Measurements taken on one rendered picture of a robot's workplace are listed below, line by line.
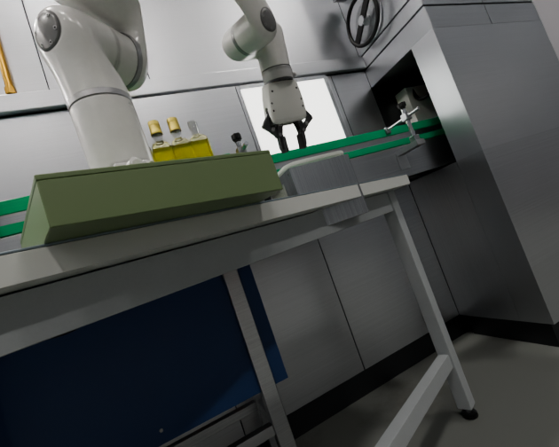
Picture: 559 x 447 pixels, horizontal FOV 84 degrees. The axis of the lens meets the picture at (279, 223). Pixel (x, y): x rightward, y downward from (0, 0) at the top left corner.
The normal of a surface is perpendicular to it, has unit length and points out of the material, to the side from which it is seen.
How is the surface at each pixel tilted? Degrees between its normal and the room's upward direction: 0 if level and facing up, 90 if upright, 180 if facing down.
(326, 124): 90
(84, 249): 90
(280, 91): 106
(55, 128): 90
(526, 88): 90
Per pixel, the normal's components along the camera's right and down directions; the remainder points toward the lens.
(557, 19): -0.69, 0.19
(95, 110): 0.15, -0.07
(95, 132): -0.06, 0.01
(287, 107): 0.39, 0.14
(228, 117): 0.32, -0.18
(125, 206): 0.64, -0.28
